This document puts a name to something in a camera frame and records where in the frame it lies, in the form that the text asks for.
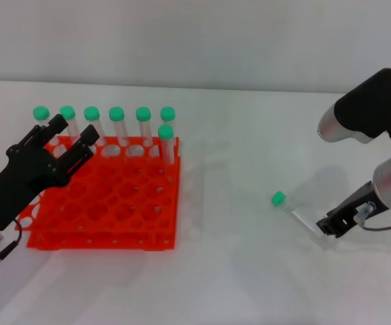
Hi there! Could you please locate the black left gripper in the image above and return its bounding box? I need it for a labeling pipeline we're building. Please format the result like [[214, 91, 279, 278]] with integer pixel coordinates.
[[0, 114, 100, 232]]

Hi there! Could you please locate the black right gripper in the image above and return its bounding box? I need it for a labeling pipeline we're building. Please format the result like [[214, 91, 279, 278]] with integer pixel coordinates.
[[316, 181, 388, 239]]

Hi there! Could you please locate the green capped test tube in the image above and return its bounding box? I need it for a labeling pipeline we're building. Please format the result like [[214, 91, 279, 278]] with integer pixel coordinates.
[[160, 106, 178, 147], [136, 106, 155, 148], [157, 124, 178, 167], [83, 106, 106, 147], [59, 105, 81, 145], [33, 105, 61, 150], [270, 191, 325, 240], [108, 106, 129, 148]]

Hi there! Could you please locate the orange test tube rack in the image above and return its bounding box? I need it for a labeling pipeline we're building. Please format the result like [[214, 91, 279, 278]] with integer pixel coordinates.
[[26, 135, 182, 252]]

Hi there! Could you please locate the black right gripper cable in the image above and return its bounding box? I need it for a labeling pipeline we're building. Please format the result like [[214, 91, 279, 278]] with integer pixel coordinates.
[[356, 202, 391, 234]]

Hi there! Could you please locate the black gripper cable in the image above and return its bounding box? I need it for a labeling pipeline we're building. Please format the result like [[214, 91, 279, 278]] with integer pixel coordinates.
[[356, 202, 391, 234], [0, 219, 24, 263]]

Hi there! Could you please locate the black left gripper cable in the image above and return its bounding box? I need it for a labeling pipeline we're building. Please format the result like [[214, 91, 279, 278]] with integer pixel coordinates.
[[0, 219, 24, 263]]

